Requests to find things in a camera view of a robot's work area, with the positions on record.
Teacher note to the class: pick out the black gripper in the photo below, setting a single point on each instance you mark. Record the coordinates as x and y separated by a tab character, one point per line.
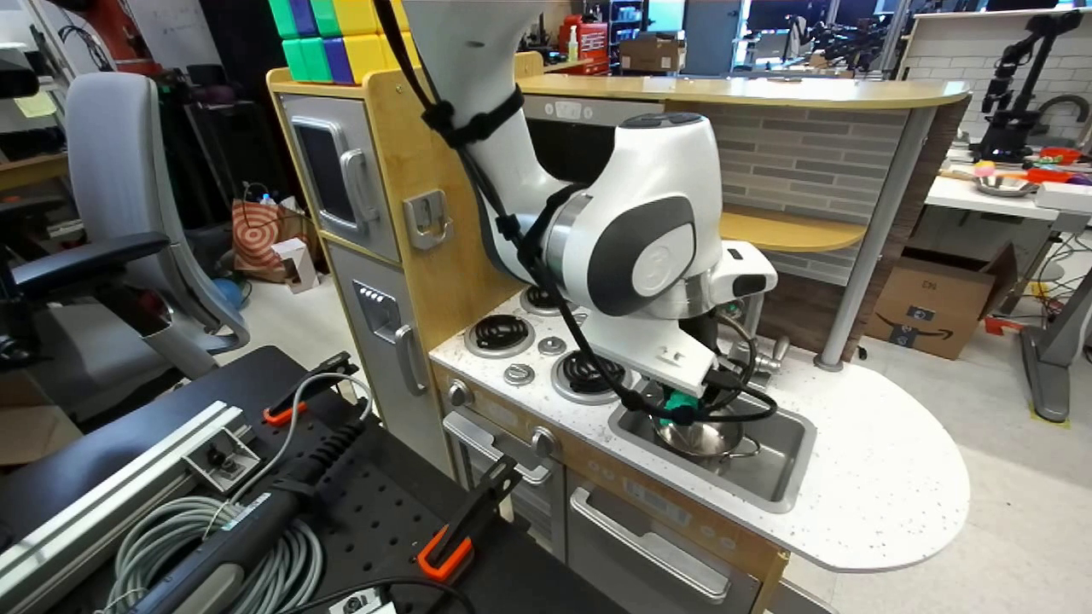
684	384

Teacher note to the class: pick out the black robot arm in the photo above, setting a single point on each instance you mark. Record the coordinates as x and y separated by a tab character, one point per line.
1010	102

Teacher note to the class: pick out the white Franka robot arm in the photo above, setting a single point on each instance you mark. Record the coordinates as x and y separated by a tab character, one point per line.
650	183

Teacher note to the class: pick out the silver metal pot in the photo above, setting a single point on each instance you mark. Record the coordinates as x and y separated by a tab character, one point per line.
701	442

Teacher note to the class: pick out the black toy stove burner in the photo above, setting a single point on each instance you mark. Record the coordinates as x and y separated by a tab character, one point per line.
542	301
579	372
501	332

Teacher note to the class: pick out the grey toy sink basin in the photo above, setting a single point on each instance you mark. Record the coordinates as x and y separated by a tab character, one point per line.
788	455

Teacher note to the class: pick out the silver stove knob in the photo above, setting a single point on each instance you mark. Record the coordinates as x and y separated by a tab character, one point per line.
521	372
552	346

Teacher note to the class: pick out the silver toy faucet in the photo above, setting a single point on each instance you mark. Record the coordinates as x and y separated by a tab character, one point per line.
772	354

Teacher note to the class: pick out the round silver oven knob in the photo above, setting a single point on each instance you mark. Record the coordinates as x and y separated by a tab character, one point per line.
544	439
457	395

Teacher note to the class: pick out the wooden toy kitchen unit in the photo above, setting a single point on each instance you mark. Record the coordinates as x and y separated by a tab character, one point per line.
889	478

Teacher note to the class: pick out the printed brown cardboard box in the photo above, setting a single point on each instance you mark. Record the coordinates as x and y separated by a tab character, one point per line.
932	301

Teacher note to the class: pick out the silver toy phone cradle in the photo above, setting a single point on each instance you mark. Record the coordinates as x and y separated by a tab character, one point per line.
426	220

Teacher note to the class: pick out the small brown cardboard box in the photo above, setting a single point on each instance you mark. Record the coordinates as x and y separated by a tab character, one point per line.
650	56

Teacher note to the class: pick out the white work table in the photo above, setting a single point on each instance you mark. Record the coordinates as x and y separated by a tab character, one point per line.
992	205

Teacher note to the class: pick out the red equipment case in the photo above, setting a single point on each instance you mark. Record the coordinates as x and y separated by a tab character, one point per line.
584	46

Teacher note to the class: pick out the red white patterned bag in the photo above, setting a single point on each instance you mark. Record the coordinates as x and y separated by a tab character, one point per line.
257	241

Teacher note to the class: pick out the yellow toy block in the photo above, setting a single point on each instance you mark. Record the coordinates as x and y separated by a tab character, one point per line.
381	56
363	16

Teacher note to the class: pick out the purple toy block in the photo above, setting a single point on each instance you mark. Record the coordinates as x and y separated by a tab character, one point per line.
340	62

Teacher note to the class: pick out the green toy block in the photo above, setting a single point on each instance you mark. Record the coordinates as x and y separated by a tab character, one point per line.
285	16
305	59
325	16

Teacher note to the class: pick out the blue toy block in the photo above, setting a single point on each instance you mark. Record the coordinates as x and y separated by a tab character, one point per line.
305	16

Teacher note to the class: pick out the silver aluminium extrusion bar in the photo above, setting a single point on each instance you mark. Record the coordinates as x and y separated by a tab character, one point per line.
104	489

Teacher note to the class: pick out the grey office chair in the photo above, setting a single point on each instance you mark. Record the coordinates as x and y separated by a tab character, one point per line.
115	158

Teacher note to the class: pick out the yellow sticky note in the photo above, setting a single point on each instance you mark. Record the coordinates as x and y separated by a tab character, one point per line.
37	102

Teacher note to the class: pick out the silver metal bracket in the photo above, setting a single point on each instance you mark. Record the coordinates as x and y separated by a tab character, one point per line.
224	461

